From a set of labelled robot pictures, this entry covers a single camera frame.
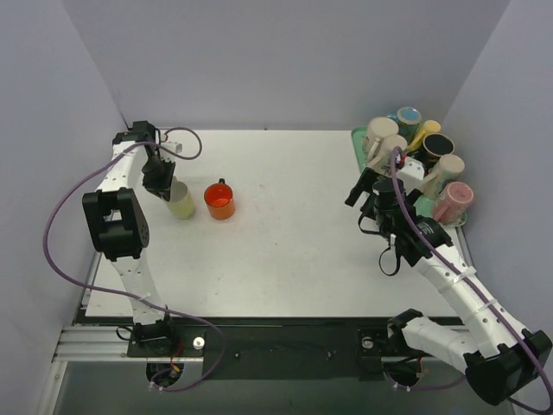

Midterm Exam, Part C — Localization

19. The pale yellow mug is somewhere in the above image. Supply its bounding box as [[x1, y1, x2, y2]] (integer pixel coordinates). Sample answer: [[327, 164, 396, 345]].
[[165, 179, 194, 220]]

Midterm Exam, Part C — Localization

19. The orange mug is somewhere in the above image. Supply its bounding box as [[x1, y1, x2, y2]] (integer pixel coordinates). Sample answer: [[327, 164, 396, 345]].
[[204, 178, 235, 220]]

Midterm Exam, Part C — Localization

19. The pink patterned mug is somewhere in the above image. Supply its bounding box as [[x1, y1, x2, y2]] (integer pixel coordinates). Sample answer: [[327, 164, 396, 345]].
[[432, 182, 474, 225]]

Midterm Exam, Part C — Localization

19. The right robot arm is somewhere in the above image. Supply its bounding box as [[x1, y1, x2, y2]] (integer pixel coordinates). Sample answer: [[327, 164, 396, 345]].
[[345, 169, 552, 405]]

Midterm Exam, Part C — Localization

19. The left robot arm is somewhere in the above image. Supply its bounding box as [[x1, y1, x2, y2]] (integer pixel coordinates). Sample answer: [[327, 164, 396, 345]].
[[82, 121, 179, 356]]

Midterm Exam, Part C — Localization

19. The beige floral mug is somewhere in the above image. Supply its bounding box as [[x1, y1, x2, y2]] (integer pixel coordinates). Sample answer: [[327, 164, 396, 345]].
[[367, 135, 408, 176]]

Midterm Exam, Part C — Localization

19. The beige mug rear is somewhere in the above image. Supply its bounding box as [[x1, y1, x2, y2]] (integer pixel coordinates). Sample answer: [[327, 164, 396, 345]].
[[363, 117, 399, 162]]

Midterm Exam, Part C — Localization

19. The blue teal mug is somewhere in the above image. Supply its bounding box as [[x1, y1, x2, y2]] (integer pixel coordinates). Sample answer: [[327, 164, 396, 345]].
[[386, 106, 422, 141]]

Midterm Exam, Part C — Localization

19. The black mug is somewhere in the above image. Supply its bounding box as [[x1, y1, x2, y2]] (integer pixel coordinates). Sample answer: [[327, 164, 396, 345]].
[[409, 133, 454, 173]]

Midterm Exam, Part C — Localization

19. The cream floral mug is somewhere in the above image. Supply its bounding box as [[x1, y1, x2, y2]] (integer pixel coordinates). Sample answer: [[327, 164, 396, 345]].
[[418, 154, 465, 200]]

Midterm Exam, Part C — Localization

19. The green serving tray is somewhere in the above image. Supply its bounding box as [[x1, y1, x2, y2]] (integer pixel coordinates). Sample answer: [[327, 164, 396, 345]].
[[352, 127, 467, 227]]

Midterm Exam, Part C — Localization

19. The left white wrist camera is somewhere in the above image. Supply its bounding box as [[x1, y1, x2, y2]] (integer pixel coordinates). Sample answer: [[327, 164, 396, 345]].
[[162, 141, 182, 154]]

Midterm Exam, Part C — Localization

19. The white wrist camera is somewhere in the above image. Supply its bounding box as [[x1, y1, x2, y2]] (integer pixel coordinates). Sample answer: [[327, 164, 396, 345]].
[[396, 156, 425, 183], [162, 141, 182, 154]]

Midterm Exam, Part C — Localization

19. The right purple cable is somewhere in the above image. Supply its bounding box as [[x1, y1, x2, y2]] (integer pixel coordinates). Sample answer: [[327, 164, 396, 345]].
[[386, 145, 553, 412]]

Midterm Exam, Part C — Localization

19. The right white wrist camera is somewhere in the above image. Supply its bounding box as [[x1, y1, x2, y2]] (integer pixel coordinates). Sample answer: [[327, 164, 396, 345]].
[[396, 156, 425, 183]]

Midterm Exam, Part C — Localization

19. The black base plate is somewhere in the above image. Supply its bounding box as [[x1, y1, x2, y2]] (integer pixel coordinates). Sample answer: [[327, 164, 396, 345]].
[[125, 316, 437, 382]]

